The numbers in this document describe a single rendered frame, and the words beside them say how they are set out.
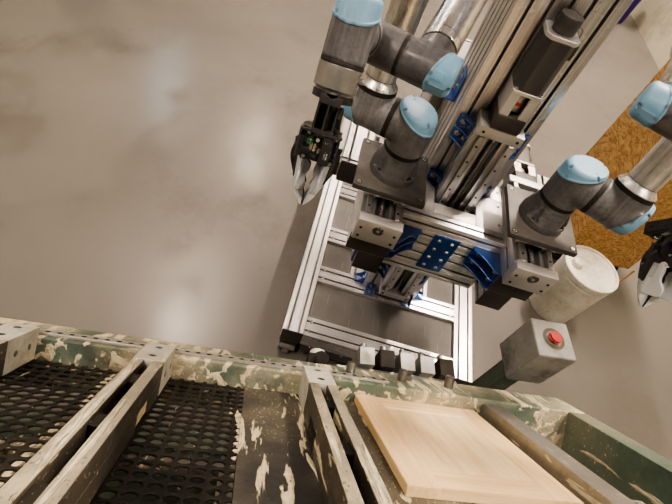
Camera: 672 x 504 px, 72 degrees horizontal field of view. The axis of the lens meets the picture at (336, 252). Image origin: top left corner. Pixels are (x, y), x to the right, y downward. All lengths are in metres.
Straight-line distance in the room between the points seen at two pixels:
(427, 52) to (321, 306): 1.40
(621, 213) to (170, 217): 1.99
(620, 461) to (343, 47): 1.05
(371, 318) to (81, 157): 1.77
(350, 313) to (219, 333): 0.60
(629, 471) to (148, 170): 2.44
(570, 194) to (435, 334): 0.99
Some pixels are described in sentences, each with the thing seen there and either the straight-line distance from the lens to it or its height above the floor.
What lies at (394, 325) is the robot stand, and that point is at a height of 0.21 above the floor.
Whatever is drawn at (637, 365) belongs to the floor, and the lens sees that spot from 3.12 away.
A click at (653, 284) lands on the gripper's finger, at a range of 1.02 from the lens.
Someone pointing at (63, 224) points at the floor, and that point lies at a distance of 2.57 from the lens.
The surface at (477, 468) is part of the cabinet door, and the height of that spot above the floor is 1.14.
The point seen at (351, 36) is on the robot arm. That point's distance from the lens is 0.78.
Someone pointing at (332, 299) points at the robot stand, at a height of 0.21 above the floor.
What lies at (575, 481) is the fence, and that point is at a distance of 1.02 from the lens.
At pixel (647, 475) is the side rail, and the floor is 1.09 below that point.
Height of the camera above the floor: 1.95
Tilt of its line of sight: 51 degrees down
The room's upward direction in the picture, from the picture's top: 22 degrees clockwise
